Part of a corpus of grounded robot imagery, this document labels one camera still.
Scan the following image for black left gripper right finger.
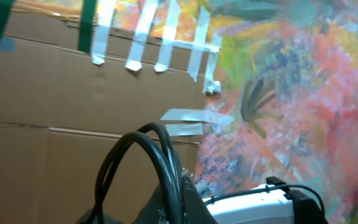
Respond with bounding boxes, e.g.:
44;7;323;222
181;175;218;224

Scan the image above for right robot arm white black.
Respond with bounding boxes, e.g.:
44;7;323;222
203;176;328;224

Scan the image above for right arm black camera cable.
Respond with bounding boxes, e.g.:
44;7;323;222
203;183;326;215

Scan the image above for black usb cable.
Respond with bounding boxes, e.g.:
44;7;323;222
82;121;186;224

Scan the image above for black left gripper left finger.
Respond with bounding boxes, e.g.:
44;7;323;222
133;185;168;224

